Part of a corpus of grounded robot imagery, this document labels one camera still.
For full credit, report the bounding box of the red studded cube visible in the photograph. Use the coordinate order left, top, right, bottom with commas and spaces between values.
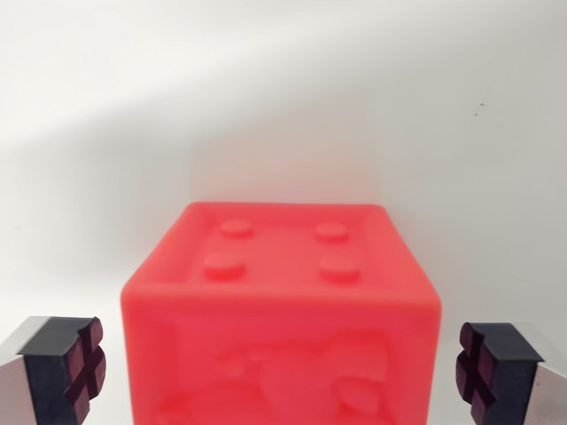
120, 201, 445, 425

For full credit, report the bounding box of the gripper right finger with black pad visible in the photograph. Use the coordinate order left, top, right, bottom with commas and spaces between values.
454, 321, 567, 425

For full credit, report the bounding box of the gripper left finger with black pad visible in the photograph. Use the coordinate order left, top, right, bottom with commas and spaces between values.
0, 314, 108, 425

